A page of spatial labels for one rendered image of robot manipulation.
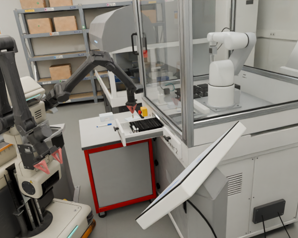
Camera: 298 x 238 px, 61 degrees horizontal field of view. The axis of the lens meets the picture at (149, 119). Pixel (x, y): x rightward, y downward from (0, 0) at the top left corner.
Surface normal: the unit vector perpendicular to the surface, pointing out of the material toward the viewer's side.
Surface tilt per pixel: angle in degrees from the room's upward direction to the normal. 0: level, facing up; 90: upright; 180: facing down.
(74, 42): 90
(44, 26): 91
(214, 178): 45
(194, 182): 40
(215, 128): 90
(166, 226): 0
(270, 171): 90
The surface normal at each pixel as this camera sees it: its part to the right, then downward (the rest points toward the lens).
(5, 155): 0.94, 0.09
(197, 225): -0.59, 0.35
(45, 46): 0.18, 0.36
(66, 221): -0.08, -0.92
